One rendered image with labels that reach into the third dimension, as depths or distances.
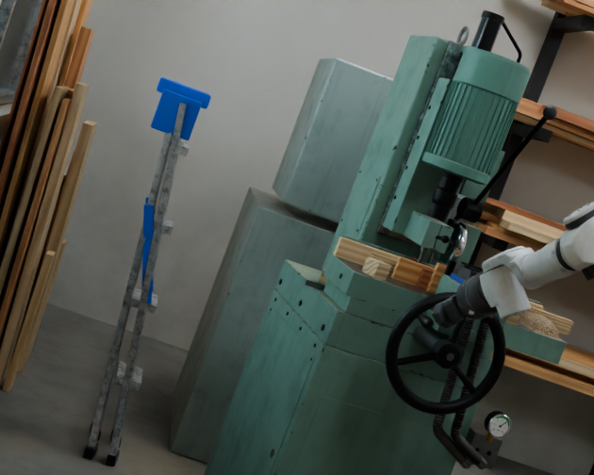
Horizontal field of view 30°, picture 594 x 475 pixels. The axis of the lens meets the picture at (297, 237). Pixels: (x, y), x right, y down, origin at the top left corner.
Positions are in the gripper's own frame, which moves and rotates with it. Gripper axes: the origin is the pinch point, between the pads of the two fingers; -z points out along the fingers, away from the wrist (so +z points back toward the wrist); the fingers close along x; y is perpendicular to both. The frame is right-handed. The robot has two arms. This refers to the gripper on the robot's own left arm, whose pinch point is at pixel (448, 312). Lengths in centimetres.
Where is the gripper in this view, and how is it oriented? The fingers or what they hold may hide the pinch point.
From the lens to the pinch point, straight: 248.9
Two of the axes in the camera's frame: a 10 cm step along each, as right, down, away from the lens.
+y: -4.8, -8.7, 0.9
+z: 3.7, -3.0, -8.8
